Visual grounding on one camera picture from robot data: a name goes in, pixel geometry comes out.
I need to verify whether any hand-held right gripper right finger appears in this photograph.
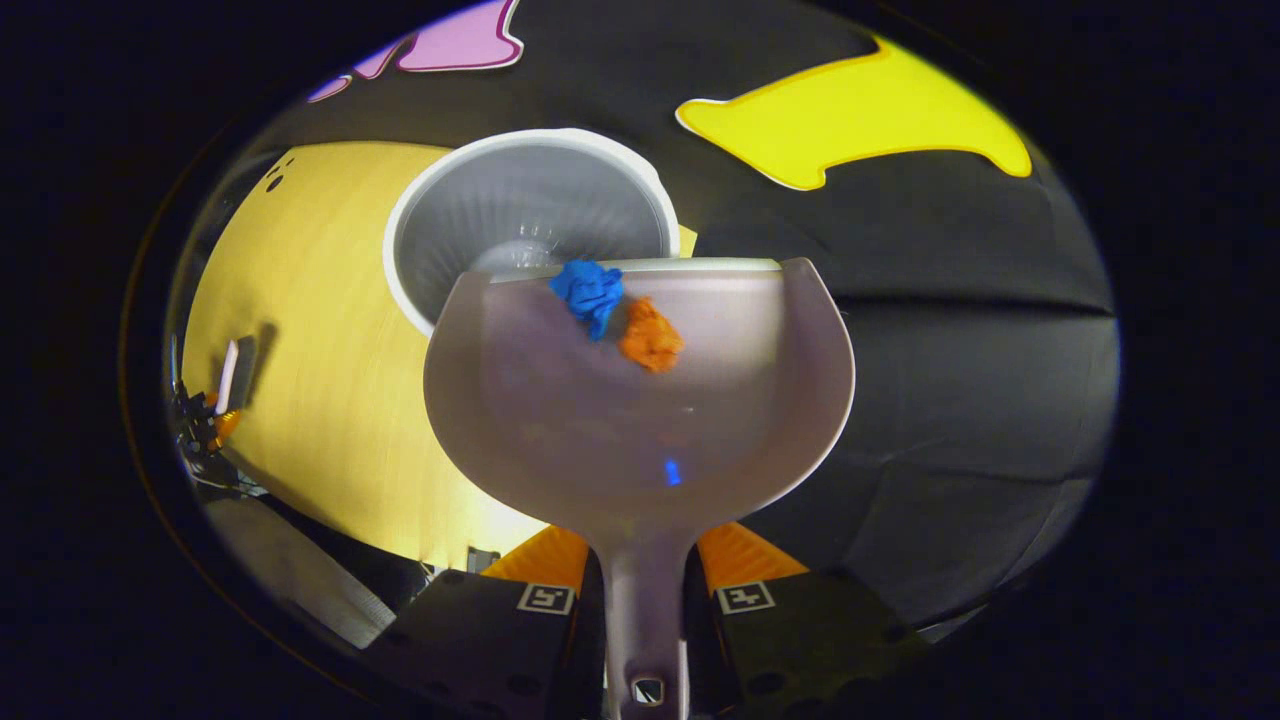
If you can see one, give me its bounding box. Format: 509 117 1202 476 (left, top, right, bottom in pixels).
683 520 936 720

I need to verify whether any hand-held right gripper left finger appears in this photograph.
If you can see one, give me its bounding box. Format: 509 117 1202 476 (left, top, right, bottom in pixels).
360 522 606 720

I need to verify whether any pale pink dustpan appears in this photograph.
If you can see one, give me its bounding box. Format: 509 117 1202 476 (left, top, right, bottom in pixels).
422 257 857 720

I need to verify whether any orange paper scrap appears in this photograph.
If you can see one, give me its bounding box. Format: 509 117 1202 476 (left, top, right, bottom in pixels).
617 297 686 375

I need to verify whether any white ribbed garbage bin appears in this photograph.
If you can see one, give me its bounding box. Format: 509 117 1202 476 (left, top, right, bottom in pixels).
383 127 683 337

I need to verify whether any yellow wooden desktop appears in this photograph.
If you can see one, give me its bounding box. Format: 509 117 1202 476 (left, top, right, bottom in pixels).
180 140 701 571

